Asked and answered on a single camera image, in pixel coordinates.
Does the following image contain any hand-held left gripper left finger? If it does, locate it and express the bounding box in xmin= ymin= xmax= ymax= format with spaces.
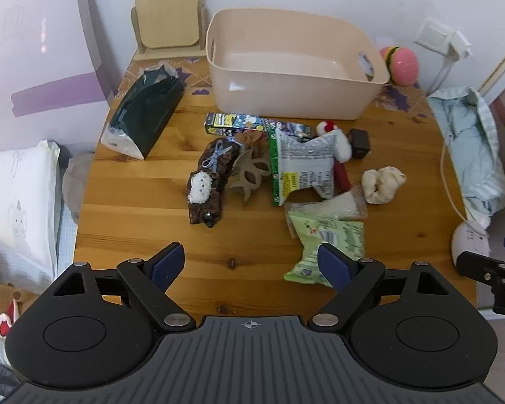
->
xmin=53 ymin=242 xmax=195 ymax=332

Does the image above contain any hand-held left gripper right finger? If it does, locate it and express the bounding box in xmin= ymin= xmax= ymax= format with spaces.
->
xmin=309 ymin=243 xmax=451 ymax=331

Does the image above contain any light green snack packet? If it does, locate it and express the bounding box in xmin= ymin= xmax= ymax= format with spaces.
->
xmin=283 ymin=211 xmax=365 ymax=288

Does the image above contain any green white snack bag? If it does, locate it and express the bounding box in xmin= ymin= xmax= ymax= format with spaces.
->
xmin=268 ymin=128 xmax=336 ymax=208

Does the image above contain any red white santa plush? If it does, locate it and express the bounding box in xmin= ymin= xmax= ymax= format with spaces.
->
xmin=315 ymin=120 xmax=354 ymax=192

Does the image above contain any brown cardboard cutout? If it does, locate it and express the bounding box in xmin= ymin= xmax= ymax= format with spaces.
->
xmin=228 ymin=128 xmax=273 ymax=206

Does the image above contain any blue cartoon carton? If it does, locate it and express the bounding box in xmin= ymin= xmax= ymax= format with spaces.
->
xmin=204 ymin=112 xmax=267 ymax=136

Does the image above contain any beige plastic basket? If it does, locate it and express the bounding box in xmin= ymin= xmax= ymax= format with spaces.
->
xmin=205 ymin=8 xmax=391 ymax=121

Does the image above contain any white round device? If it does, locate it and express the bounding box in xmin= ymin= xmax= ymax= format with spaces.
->
xmin=451 ymin=218 xmax=491 ymax=277

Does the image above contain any wooden desk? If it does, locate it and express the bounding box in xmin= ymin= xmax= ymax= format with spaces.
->
xmin=73 ymin=48 xmax=478 ymax=321

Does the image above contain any clear plastic bag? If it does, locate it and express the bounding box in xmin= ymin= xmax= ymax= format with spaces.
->
xmin=283 ymin=189 xmax=368 ymax=222

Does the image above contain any cream crumpled tissue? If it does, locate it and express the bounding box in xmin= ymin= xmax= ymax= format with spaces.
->
xmin=361 ymin=166 xmax=407 ymax=205

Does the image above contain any light blue cloth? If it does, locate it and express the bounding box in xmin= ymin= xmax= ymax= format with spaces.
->
xmin=426 ymin=86 xmax=505 ymax=225

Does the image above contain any small dark brown box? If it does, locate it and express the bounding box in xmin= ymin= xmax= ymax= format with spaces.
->
xmin=347 ymin=129 xmax=372 ymax=161

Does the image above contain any dark green tissue packet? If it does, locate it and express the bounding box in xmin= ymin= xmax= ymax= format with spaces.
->
xmin=101 ymin=62 xmax=186 ymax=161

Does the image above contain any white printed pillow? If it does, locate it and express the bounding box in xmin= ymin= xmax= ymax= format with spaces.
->
xmin=0 ymin=139 xmax=63 ymax=272

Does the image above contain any brown plush toy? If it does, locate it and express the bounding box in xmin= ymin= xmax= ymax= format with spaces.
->
xmin=0 ymin=283 xmax=39 ymax=341

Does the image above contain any white charger plug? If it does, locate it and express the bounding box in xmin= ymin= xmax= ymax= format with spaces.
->
xmin=445 ymin=31 xmax=473 ymax=62

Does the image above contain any pink burger ball toy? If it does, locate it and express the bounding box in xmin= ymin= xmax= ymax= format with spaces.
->
xmin=379 ymin=46 xmax=420 ymax=87

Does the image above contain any wooden-backed table mirror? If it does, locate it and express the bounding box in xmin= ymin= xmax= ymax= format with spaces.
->
xmin=130 ymin=0 xmax=207 ymax=62

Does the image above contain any white wall socket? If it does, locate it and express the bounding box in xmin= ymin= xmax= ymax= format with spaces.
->
xmin=416 ymin=17 xmax=453 ymax=52

